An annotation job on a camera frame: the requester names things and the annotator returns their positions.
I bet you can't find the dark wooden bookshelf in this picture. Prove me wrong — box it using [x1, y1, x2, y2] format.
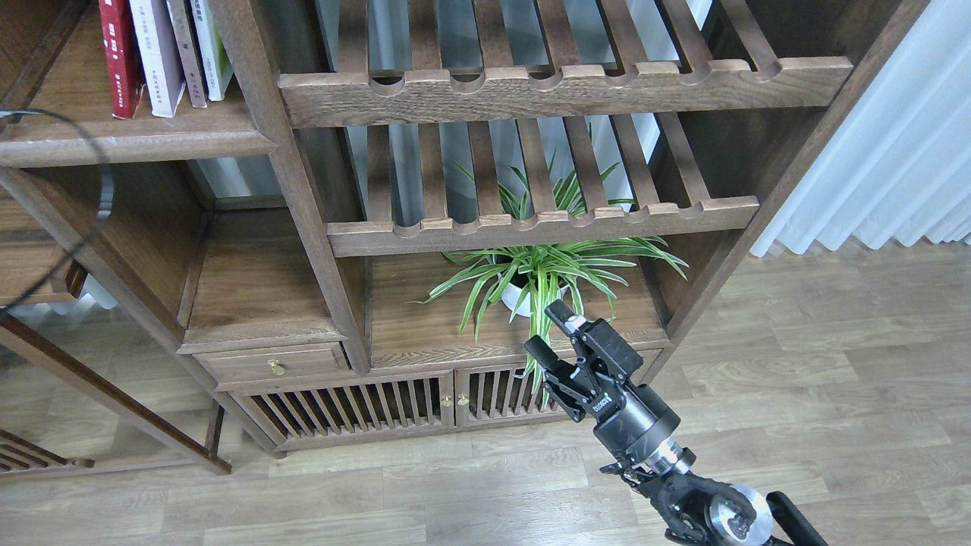
[2, 1, 927, 453]

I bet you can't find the white plant pot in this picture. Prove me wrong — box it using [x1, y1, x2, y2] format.
[501, 275, 533, 322]

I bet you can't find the brass drawer knob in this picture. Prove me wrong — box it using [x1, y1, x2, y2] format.
[267, 359, 287, 376]

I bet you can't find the white curtain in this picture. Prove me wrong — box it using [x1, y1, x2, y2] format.
[750, 1, 970, 256]

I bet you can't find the pale lilac paperback book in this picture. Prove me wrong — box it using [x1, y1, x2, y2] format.
[129, 1, 185, 118]

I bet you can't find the white green upright book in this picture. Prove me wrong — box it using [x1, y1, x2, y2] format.
[190, 1, 234, 102]

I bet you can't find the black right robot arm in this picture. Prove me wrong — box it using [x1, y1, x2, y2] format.
[525, 300, 823, 545]

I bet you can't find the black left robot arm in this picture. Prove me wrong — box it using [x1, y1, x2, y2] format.
[1, 108, 117, 319]

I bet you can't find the red paperback book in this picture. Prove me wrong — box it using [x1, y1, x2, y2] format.
[97, 1, 145, 120]

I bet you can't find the green spider plant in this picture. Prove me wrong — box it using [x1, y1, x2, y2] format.
[412, 148, 690, 406]

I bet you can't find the brown upright book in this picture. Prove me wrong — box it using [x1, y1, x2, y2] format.
[167, 0, 207, 108]

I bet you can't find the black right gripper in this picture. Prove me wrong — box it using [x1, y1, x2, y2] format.
[524, 300, 682, 467]

